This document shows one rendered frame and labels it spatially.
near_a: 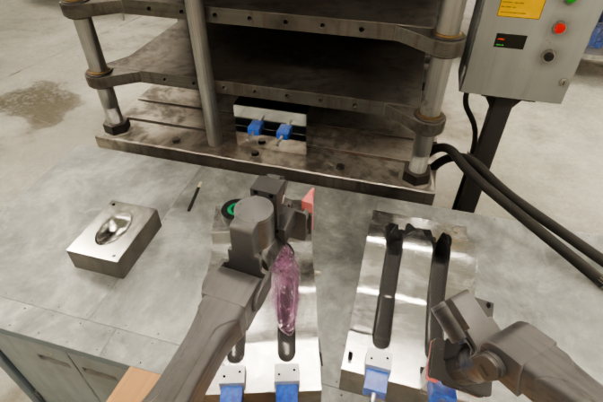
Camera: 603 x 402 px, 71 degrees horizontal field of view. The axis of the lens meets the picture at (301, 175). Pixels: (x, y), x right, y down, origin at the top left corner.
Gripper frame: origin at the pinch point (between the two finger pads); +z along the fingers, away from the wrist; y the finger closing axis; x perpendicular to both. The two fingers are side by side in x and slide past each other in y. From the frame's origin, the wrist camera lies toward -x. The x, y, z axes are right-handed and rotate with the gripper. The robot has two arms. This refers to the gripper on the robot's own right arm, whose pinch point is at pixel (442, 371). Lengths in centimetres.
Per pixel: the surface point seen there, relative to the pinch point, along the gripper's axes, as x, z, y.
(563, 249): -43, 18, -33
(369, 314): -8.7, 11.1, 13.7
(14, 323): 16, 26, 93
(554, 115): -241, 163, -114
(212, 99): -68, 33, 79
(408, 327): -8.4, 9.3, 5.2
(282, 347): 3.4, 13.6, 29.8
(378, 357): 0.6, 4.0, 11.3
